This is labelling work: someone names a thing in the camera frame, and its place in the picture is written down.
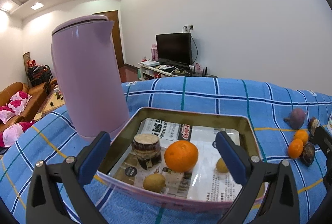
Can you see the printed paper liner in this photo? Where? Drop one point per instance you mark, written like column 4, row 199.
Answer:
column 204, row 182

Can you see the white printed mug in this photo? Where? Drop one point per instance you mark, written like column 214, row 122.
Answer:
column 329, row 124

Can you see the pink box beside television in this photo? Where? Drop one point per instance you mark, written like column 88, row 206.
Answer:
column 154, row 54

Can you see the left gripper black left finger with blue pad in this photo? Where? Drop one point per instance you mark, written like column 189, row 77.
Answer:
column 45, row 203

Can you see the dark clutter rack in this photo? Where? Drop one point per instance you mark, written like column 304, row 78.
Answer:
column 38, row 73

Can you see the cut sugarcane stump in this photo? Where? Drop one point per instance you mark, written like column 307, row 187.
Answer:
column 147, row 150

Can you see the small orange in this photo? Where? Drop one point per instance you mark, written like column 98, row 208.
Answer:
column 302, row 135
column 295, row 148

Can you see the purple round fruit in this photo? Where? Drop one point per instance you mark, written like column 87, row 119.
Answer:
column 296, row 118

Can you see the black wifi router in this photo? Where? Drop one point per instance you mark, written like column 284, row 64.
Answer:
column 202, row 72

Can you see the white tv stand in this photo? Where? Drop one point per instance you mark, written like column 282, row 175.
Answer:
column 146, row 72

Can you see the blue plaid tablecloth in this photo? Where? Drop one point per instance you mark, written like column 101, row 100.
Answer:
column 54, row 138

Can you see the pink floral cushion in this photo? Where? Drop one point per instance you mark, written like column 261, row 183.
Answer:
column 15, row 107
column 12, row 133

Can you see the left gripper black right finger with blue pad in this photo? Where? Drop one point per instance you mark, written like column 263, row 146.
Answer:
column 280, row 203

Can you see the pink floral cushion front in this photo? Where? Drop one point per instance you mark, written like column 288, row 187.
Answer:
column 12, row 133

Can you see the pink metal tin tray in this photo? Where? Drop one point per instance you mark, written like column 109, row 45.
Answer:
column 237, row 128

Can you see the wall power socket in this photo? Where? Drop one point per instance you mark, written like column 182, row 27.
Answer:
column 187, row 28

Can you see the small cut dark chestnut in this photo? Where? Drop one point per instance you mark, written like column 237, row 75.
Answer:
column 313, row 124

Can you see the yellow-brown kiwi fruit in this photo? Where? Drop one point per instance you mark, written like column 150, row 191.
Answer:
column 154, row 182

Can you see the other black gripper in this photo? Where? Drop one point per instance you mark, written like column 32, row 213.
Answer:
column 319, row 136

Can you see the lilac electric kettle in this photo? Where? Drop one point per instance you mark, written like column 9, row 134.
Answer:
column 87, row 73

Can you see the brown wooden door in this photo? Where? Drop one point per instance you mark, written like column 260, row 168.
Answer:
column 114, row 16

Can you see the small yellow fruit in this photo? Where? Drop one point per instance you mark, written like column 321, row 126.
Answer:
column 221, row 167

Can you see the wooden coffee table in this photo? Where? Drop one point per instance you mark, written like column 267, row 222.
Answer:
column 54, row 100

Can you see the orange leather sofa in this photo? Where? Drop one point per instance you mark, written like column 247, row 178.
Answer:
column 39, row 94

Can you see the black television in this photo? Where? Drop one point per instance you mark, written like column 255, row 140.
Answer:
column 174, row 47

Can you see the large orange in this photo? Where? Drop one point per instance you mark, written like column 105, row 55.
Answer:
column 181, row 156

